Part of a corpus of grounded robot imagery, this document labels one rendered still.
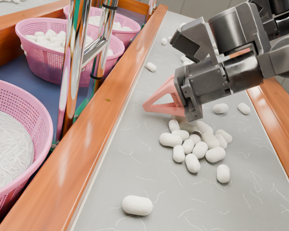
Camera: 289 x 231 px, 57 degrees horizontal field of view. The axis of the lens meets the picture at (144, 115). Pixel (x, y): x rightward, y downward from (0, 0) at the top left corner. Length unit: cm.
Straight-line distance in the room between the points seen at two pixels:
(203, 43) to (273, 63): 10
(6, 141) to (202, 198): 28
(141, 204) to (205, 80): 22
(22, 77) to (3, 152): 33
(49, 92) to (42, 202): 39
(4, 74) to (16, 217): 47
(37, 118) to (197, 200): 25
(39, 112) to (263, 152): 39
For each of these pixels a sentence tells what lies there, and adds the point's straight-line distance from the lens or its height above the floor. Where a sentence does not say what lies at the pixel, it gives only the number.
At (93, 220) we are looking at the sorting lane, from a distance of 31.
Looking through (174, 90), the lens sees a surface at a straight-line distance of 44.
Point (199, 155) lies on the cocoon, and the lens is 42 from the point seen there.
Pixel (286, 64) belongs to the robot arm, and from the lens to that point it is 40.
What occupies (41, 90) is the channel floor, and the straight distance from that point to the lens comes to 64.
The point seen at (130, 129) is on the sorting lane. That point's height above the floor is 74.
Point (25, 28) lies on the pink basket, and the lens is 77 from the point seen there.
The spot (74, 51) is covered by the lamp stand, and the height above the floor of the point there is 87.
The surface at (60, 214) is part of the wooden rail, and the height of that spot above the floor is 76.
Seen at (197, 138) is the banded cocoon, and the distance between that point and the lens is 45.
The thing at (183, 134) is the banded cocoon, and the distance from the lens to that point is 45.
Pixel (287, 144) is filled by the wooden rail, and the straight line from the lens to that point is 58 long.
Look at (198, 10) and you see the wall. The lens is 269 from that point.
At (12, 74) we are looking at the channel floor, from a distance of 69.
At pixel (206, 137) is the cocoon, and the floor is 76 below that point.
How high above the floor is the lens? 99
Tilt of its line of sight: 30 degrees down
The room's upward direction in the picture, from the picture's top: 18 degrees clockwise
